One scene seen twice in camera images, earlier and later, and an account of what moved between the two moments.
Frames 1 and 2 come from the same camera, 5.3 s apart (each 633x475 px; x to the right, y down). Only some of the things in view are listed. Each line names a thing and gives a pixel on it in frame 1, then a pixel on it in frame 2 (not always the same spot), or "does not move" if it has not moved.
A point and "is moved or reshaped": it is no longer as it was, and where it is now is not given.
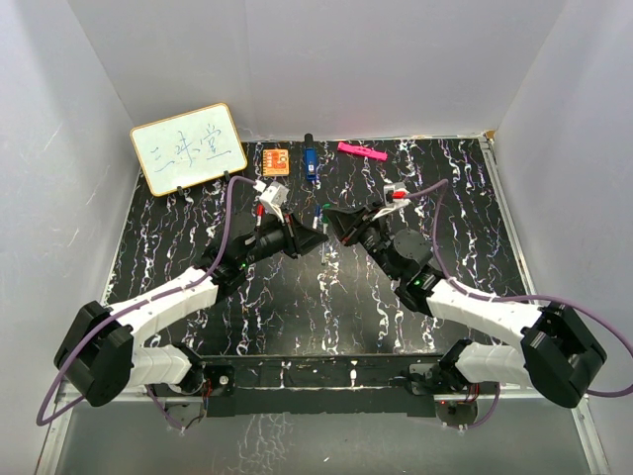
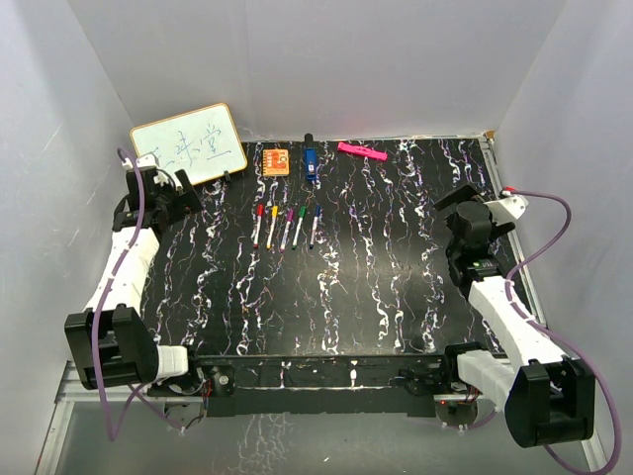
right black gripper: [351, 225] -> [464, 193]
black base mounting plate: [327, 386] does not move
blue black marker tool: [311, 157] does not move
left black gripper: [305, 237] -> [185, 203]
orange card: [275, 162] does not move
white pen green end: [324, 226] is moved or reshaped
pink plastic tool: [362, 150] does not move
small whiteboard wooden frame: [187, 148] does not move
